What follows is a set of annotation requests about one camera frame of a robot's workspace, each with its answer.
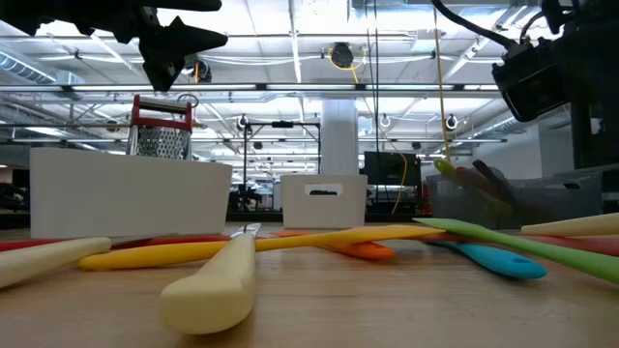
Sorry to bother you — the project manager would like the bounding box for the black ceiling cable reel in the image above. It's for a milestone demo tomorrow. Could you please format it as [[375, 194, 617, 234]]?
[[185, 56, 214, 84], [329, 41, 356, 70]]

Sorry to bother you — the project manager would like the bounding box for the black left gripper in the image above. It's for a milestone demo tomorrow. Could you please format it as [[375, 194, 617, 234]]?
[[89, 0, 229, 56]]

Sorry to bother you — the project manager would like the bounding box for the white plastic bin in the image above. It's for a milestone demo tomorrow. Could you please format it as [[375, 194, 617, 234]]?
[[280, 173, 368, 230], [29, 147, 234, 240]]

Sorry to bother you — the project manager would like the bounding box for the blue silicone spoon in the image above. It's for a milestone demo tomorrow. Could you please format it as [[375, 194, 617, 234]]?
[[429, 240, 548, 280]]

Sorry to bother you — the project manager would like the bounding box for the yellow hanging cable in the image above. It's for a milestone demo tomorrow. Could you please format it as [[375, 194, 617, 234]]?
[[431, 0, 455, 165]]

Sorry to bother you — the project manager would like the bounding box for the yellow silicone spatula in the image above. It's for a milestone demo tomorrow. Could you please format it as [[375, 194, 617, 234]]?
[[78, 223, 445, 272]]

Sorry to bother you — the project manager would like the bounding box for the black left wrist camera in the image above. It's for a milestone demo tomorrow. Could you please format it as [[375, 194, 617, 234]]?
[[138, 41, 187, 94]]

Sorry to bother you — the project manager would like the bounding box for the black background rig frame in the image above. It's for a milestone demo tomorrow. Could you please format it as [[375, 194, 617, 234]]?
[[240, 120, 323, 207]]

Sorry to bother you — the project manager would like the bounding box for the grey translucent plastic bin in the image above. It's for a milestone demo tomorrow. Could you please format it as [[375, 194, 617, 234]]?
[[425, 165, 604, 232]]

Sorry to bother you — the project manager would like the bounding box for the pink silicone spatula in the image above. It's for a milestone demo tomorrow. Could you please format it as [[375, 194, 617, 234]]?
[[415, 232, 619, 257]]

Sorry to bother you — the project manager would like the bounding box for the steel box grater red trim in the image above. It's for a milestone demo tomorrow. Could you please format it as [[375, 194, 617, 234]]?
[[125, 94, 194, 160]]

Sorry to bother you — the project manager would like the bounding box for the black aluminium table frame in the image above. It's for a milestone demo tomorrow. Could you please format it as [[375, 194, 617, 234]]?
[[0, 210, 619, 232]]

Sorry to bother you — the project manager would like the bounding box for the green silicone spatula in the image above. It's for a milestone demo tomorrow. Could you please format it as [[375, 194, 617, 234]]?
[[413, 217, 619, 285]]

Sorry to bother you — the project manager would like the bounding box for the red silicone spatula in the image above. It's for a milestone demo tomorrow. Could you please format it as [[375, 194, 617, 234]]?
[[0, 233, 231, 252]]

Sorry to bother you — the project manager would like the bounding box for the green silicone spoon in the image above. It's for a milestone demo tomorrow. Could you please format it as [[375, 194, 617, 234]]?
[[432, 158, 515, 219]]

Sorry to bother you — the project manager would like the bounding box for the white building pillar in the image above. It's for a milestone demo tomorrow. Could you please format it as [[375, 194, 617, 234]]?
[[320, 99, 360, 176]]

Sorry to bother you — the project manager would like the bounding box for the orange silicone spatula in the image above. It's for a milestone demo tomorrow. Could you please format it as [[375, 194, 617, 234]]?
[[269, 229, 397, 262]]

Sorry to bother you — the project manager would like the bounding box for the black right camera cable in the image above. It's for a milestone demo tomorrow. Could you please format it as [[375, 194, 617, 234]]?
[[428, 0, 521, 52]]

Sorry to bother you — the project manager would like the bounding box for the black equipment box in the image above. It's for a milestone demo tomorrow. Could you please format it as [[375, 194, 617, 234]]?
[[363, 150, 423, 188]]

